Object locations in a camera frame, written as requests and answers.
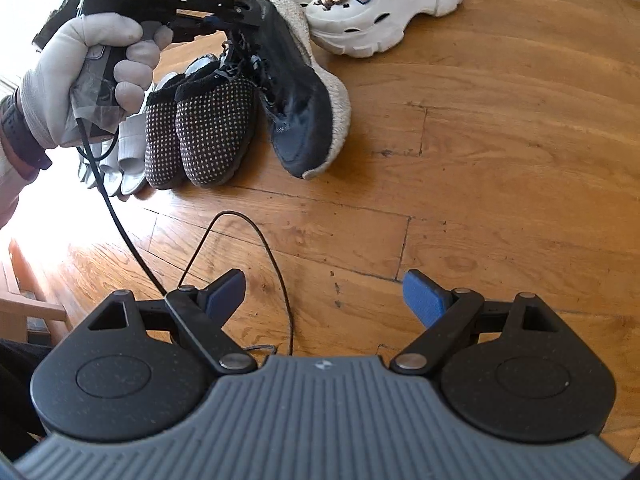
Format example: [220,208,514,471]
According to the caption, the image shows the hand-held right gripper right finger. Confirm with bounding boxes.
[391,269,560,375]

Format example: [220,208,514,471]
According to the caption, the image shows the dark trousers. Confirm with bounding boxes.
[0,337,51,456]

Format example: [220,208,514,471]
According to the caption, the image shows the person's left hand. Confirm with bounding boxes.
[20,12,176,150]

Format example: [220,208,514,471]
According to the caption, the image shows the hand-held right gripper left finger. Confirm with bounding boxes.
[89,269,257,376]

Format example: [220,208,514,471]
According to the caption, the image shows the black sneaker grey sole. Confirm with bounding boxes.
[227,0,351,181]

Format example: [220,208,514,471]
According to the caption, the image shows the black wristwatch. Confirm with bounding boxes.
[0,87,53,171]

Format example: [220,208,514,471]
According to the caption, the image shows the light grey slide sandal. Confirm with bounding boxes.
[117,72,178,196]
[77,130,121,191]

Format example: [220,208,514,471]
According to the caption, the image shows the dark polka-dot slipper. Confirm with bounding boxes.
[174,62,258,188]
[144,77,188,191]

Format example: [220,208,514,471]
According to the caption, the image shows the person's left forearm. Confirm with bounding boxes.
[0,95,38,231]

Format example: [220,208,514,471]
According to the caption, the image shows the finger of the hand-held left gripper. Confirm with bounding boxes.
[172,0,263,28]
[170,19,236,43]

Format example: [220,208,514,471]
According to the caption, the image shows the wooden furniture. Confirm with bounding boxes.
[0,237,68,346]

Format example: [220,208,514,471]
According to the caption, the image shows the black cable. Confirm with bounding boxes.
[75,112,296,358]

